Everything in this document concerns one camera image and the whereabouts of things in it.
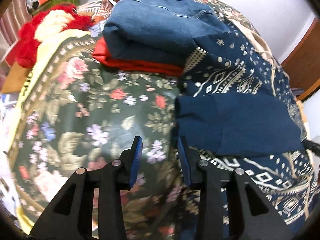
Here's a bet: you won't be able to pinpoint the navy patterned hooded jacket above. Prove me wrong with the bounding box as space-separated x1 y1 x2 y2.
175 15 319 233

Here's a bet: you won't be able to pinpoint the brown wooden door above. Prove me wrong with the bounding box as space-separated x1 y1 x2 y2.
281 18 319 101

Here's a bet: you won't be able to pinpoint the dark floral quilt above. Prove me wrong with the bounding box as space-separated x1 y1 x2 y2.
7 0 258 240

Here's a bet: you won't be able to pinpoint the folded red garment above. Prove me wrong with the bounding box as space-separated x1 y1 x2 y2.
92 38 183 77

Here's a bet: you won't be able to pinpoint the red yellow plush toy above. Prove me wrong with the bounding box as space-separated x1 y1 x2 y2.
16 4 94 68

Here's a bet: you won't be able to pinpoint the folded blue jeans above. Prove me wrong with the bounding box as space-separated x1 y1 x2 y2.
103 0 229 67

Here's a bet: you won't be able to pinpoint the red striped curtain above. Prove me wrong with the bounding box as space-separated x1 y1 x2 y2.
1 0 32 61

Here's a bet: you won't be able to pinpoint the green patterned storage box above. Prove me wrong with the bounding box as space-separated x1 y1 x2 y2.
28 0 79 16

